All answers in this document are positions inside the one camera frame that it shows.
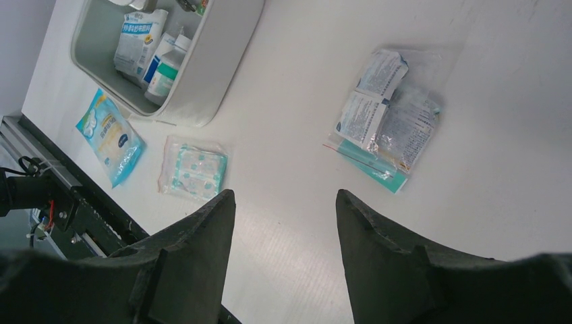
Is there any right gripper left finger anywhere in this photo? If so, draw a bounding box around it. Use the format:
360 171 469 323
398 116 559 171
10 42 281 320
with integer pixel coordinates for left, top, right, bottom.
1 190 236 323

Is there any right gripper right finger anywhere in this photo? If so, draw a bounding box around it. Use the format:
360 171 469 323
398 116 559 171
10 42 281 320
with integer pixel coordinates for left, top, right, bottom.
336 190 571 323

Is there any clear bandage packet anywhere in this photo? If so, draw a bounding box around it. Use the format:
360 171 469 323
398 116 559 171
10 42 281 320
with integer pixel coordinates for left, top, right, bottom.
158 135 229 201

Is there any blue cotton swab packet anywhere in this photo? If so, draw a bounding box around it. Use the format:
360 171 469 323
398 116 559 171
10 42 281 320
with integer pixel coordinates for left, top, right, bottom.
76 89 146 187

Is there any blue plaster packets bag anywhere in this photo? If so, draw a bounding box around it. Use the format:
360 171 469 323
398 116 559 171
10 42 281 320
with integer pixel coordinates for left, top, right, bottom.
324 48 446 194

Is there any white plastic bottle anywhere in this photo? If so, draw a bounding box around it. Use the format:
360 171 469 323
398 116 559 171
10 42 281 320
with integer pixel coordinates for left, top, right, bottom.
144 34 192 106

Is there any white medicine kit box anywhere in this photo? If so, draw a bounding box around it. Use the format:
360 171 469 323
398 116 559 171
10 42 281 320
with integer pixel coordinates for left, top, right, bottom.
71 1 264 127

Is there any white gauze pad packet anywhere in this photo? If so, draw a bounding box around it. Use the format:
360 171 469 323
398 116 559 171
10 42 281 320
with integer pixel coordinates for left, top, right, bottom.
113 9 169 79

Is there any blue white small tube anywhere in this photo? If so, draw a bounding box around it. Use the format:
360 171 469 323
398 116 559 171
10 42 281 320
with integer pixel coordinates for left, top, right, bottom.
141 32 176 90

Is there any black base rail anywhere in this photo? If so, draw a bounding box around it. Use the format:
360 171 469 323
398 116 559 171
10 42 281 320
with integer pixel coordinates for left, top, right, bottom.
1 116 152 261

